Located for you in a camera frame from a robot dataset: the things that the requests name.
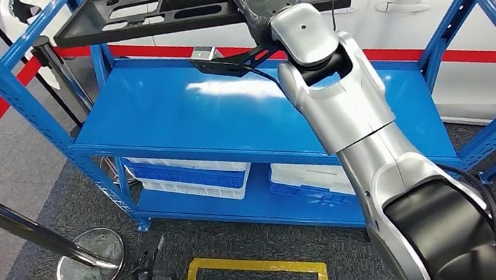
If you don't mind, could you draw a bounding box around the black plastic panel part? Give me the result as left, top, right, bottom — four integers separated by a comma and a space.
50, 0, 354, 51

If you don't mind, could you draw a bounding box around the blue metal shelf rack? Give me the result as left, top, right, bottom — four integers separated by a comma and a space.
0, 0, 496, 261

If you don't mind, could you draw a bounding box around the yellow floor tape square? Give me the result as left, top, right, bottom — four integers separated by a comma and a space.
178, 246, 330, 280

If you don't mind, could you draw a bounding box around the blue plastic crate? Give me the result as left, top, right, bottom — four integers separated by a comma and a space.
124, 151, 248, 198
269, 174, 355, 213

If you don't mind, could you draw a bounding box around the chrome stanchion post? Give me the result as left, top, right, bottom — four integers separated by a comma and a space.
0, 171, 130, 280

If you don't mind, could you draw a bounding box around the black stanchion post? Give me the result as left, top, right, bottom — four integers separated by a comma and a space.
30, 28, 140, 194

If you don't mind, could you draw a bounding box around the black barrier strap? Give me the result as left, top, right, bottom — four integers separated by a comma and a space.
0, 0, 84, 134

